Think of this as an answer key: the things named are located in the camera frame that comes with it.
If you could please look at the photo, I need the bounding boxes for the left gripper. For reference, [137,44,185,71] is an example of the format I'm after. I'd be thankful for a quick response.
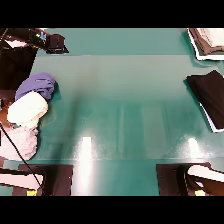
[45,33,70,55]

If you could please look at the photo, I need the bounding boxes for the black T-shirt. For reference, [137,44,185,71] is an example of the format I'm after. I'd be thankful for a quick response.
[185,69,224,132]

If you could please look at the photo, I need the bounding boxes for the purple garment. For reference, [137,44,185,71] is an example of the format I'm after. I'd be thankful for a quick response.
[14,72,58,103]

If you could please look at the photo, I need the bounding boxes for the cream garment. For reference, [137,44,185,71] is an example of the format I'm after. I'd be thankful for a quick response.
[6,91,50,130]

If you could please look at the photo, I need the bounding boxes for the brown folded garment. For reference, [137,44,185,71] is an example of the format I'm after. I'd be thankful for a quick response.
[188,28,224,56]

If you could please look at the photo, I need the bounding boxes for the beige folded garment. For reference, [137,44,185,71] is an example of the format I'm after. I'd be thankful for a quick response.
[196,28,224,48]

